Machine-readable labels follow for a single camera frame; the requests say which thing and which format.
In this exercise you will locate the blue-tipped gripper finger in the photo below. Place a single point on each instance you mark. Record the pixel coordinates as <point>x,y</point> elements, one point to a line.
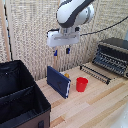
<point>68,50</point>
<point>55,52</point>

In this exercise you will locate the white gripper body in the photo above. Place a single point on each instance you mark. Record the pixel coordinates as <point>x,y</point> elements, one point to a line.
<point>63,37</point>

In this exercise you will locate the yellow food pieces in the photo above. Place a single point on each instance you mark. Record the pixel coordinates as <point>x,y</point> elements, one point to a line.
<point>67,75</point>

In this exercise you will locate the red plastic cup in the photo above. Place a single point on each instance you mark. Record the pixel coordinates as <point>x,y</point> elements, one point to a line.
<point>81,84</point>

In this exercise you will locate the black toaster oven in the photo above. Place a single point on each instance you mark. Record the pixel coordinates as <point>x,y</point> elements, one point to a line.
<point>112,56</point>

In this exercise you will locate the black fabric storage box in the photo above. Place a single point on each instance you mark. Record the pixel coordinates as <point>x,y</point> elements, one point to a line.
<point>20,96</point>

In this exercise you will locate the wooden screen frame post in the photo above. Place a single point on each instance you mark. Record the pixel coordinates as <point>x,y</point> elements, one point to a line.
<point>4,30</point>

